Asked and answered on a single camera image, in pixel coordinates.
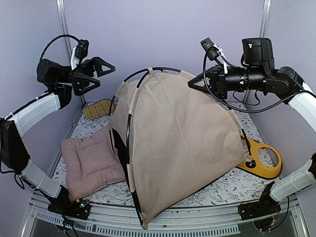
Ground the yellow double bowl stand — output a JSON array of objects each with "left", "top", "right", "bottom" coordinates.
[{"left": 237, "top": 135, "right": 282, "bottom": 180}]

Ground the beige fabric pet tent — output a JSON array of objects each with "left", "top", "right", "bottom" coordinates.
[{"left": 108, "top": 68, "right": 249, "bottom": 229}]

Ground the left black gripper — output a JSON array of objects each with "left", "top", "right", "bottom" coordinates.
[{"left": 57, "top": 56, "right": 116, "bottom": 94}]

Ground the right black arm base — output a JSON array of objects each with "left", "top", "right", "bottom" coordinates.
[{"left": 238, "top": 181, "right": 281, "bottom": 232}]

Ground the aluminium frame post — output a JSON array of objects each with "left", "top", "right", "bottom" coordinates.
[
  {"left": 243, "top": 0, "right": 272, "bottom": 105},
  {"left": 55, "top": 0, "right": 87, "bottom": 107}
]

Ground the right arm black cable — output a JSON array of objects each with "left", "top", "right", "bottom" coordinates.
[{"left": 202, "top": 45, "right": 316, "bottom": 113}]

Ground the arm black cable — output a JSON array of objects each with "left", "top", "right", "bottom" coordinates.
[
  {"left": 202, "top": 45, "right": 316, "bottom": 113},
  {"left": 39, "top": 34, "right": 81, "bottom": 61}
]

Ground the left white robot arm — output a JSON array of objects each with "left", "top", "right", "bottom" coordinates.
[{"left": 0, "top": 57, "right": 116, "bottom": 214}]

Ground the left aluminium frame post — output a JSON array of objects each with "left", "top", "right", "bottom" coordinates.
[{"left": 55, "top": 0, "right": 87, "bottom": 107}]

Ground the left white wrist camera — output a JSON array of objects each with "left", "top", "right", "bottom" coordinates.
[{"left": 70, "top": 39, "right": 89, "bottom": 70}]

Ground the black tent pole one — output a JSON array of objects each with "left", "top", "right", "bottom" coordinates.
[{"left": 124, "top": 67, "right": 181, "bottom": 226}]

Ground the right aluminium frame post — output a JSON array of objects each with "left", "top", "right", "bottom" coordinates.
[{"left": 243, "top": 0, "right": 272, "bottom": 105}]

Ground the woven scratcher tray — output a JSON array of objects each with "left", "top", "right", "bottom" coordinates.
[{"left": 83, "top": 99, "right": 116, "bottom": 120}]

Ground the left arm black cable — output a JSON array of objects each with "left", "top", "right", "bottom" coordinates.
[{"left": 39, "top": 34, "right": 81, "bottom": 61}]

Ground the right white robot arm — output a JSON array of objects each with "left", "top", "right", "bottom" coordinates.
[{"left": 188, "top": 38, "right": 316, "bottom": 130}]

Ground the pink checkered cushion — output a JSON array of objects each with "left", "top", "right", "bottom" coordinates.
[{"left": 61, "top": 126, "right": 125, "bottom": 201}]

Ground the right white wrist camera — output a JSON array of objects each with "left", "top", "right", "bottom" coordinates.
[{"left": 200, "top": 38, "right": 225, "bottom": 68}]

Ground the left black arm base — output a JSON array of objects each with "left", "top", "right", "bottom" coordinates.
[{"left": 44, "top": 185, "right": 91, "bottom": 233}]

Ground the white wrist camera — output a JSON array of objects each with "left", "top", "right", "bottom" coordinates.
[
  {"left": 200, "top": 38, "right": 225, "bottom": 68},
  {"left": 70, "top": 39, "right": 89, "bottom": 70}
]

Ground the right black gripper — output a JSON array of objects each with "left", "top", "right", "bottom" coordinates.
[{"left": 189, "top": 63, "right": 268, "bottom": 98}]

